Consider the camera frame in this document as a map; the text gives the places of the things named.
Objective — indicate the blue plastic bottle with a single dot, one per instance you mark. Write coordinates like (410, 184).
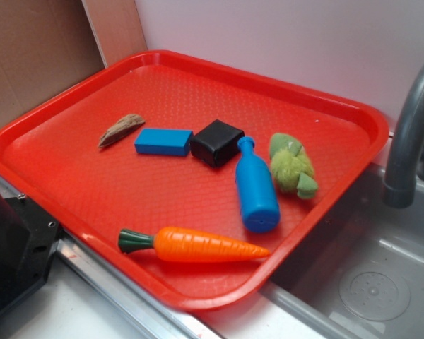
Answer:
(259, 208)

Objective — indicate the blue rectangular block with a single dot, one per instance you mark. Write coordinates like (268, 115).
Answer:
(174, 142)

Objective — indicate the green plush toy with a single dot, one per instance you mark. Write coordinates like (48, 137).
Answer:
(291, 167)

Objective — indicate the orange plastic carrot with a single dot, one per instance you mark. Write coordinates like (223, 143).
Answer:
(176, 244)

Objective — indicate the grey plastic sink basin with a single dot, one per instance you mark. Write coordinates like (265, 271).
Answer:
(360, 272)

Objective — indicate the brown cardboard panel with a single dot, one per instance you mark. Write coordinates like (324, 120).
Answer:
(48, 46)

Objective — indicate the red plastic tray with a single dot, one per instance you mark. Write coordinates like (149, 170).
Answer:
(52, 155)

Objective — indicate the grey sink faucet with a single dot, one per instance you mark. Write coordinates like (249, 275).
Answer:
(405, 163)

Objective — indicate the black rubber block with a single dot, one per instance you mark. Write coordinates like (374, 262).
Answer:
(216, 144)

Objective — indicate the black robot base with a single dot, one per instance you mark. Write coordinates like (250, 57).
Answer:
(28, 240)

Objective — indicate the brown wood piece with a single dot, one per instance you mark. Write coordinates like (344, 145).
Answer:
(121, 129)

